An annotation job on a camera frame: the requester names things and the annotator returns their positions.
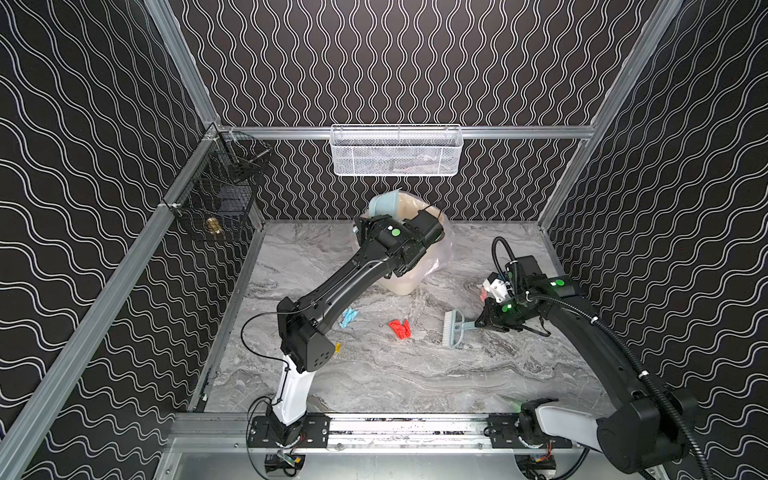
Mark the light teal plastic dustpan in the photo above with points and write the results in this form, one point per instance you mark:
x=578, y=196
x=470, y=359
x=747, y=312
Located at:
x=385, y=204

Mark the aluminium corner frame post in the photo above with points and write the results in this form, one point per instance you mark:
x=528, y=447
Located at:
x=179, y=52

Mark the white wire mesh basket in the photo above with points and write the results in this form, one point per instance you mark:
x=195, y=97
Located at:
x=405, y=150

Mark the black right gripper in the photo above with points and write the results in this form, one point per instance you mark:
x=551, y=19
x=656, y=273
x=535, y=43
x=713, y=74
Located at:
x=497, y=315

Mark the aluminium frame bar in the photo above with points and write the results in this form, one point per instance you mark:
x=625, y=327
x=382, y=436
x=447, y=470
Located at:
x=466, y=132
x=33, y=423

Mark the red paper scrap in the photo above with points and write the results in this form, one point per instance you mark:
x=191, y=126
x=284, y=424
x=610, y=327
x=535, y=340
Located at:
x=401, y=329

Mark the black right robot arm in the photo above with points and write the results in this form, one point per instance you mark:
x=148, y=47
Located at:
x=651, y=423

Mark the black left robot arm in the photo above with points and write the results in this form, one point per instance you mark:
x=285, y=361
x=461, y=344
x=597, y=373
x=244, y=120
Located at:
x=386, y=247

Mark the light blue paper scrap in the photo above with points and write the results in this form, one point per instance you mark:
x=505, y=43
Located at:
x=347, y=317

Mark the clear plastic bin liner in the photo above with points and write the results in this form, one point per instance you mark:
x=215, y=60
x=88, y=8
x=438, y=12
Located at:
x=437, y=257

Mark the aluminium rear frame bar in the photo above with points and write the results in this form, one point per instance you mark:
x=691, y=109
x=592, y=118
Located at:
x=466, y=132

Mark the aluminium right frame post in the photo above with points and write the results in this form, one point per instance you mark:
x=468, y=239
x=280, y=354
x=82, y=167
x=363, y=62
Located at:
x=645, y=45

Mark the black wire basket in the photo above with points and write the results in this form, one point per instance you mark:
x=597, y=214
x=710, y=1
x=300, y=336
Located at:
x=216, y=205

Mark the aluminium left frame bar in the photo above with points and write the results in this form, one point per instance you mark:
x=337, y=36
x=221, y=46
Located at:
x=33, y=423

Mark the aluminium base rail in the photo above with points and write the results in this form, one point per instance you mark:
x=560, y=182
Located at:
x=336, y=433

